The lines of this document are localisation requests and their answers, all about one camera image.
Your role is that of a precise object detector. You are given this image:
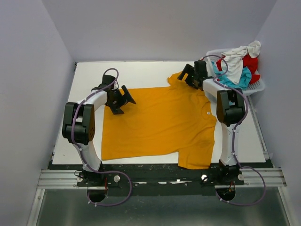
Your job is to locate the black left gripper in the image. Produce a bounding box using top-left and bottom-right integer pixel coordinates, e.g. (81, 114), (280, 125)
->
(108, 86), (135, 114)

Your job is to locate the yellow t shirt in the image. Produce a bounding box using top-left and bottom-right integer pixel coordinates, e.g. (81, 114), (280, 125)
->
(101, 74), (216, 170)

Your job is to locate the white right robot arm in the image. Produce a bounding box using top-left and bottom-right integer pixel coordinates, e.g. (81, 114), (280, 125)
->
(178, 60), (249, 168)

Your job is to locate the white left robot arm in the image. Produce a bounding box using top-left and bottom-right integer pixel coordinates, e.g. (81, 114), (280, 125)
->
(62, 74), (136, 186)

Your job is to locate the white plastic laundry basket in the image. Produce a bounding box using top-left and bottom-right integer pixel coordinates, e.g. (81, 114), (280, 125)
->
(206, 48), (266, 96)

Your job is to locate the white t shirt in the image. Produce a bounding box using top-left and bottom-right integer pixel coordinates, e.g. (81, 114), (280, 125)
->
(218, 40), (261, 76)

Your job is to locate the turquoise t shirt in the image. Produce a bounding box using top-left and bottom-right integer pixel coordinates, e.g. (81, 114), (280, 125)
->
(211, 62), (252, 90)

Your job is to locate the red t shirt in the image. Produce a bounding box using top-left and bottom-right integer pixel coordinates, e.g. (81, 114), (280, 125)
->
(212, 54), (261, 89)

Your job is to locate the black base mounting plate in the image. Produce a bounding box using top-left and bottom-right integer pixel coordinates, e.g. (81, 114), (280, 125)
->
(75, 163), (244, 197)

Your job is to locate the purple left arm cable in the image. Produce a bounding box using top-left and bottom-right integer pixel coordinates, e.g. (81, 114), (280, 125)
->
(70, 68), (132, 207)

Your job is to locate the aluminium rail frame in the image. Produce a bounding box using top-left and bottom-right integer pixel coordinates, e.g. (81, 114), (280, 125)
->
(27, 170), (290, 226)

